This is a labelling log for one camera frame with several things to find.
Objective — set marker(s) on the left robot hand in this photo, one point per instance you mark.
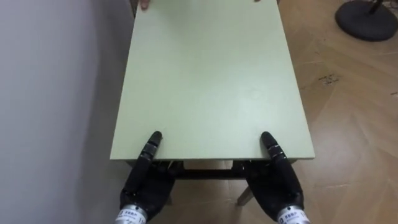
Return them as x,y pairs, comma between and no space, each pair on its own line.
146,183

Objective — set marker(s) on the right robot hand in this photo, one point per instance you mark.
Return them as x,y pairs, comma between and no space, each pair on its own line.
276,186

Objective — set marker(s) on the pale green table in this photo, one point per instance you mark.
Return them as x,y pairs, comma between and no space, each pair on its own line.
205,87

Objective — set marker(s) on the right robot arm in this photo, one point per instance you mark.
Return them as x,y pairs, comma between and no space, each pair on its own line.
293,216

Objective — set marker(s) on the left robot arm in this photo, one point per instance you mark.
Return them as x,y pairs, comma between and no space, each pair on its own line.
130,215

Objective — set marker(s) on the black round stand base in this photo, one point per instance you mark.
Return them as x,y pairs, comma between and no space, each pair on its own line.
367,19

